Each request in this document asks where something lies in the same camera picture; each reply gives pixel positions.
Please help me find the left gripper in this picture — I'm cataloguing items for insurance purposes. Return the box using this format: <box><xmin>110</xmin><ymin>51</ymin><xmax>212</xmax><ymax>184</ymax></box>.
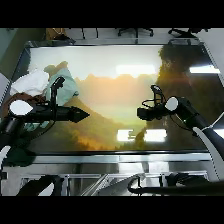
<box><xmin>54</xmin><ymin>105</ymin><xmax>79</xmax><ymax>124</ymax></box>

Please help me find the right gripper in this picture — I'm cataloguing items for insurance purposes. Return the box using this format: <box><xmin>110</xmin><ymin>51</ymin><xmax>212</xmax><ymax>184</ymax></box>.
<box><xmin>136</xmin><ymin>104</ymin><xmax>168</xmax><ymax>122</ymax></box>

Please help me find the pale green garment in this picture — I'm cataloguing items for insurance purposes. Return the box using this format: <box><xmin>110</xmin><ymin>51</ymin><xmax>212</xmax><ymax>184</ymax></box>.
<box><xmin>24</xmin><ymin>67</ymin><xmax>80</xmax><ymax>132</ymax></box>

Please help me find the white garment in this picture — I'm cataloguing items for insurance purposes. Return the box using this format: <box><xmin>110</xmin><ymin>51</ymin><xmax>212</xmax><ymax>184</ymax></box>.
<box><xmin>9</xmin><ymin>67</ymin><xmax>51</xmax><ymax>98</ymax></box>

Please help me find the dark green garment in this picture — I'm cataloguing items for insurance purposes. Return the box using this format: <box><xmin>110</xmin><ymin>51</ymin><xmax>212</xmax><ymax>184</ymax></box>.
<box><xmin>2</xmin><ymin>145</ymin><xmax>37</xmax><ymax>168</ymax></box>

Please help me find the black office chair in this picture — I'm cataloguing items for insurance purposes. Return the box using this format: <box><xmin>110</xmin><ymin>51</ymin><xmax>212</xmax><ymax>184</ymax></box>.
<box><xmin>167</xmin><ymin>27</ymin><xmax>210</xmax><ymax>40</ymax></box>

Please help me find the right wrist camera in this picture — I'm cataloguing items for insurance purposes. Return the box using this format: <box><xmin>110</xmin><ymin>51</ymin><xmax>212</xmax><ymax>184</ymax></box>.
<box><xmin>141</xmin><ymin>84</ymin><xmax>167</xmax><ymax>110</ymax></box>

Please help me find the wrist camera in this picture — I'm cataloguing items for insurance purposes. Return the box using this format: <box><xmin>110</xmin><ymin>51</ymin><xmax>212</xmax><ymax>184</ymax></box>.
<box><xmin>141</xmin><ymin>84</ymin><xmax>167</xmax><ymax>110</ymax></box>
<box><xmin>49</xmin><ymin>76</ymin><xmax>67</xmax><ymax>108</ymax></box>

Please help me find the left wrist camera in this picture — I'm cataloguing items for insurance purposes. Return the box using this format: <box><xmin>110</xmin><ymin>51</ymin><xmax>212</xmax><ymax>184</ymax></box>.
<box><xmin>49</xmin><ymin>76</ymin><xmax>67</xmax><ymax>108</ymax></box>

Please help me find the silver frame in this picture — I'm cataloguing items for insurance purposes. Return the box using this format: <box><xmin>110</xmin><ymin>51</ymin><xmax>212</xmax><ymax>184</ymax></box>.
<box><xmin>0</xmin><ymin>39</ymin><xmax>224</xmax><ymax>197</ymax></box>

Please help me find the black cable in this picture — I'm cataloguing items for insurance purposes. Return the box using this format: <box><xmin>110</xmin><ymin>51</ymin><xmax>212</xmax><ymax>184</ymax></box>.
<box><xmin>126</xmin><ymin>175</ymin><xmax>224</xmax><ymax>197</ymax></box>

